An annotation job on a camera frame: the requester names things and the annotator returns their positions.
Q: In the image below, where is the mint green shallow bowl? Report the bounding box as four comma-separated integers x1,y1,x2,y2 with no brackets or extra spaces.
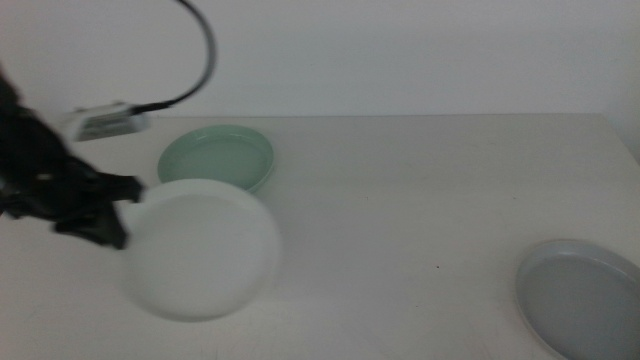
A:
157,124,276,195

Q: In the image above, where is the white shallow bowl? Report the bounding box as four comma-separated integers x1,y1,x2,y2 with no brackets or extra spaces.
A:
119,178,281,323

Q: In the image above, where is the grey shallow bowl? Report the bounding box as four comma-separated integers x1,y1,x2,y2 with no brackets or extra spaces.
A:
514,238,640,360

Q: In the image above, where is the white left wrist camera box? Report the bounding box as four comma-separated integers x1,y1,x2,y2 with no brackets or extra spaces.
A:
68,101,152,143

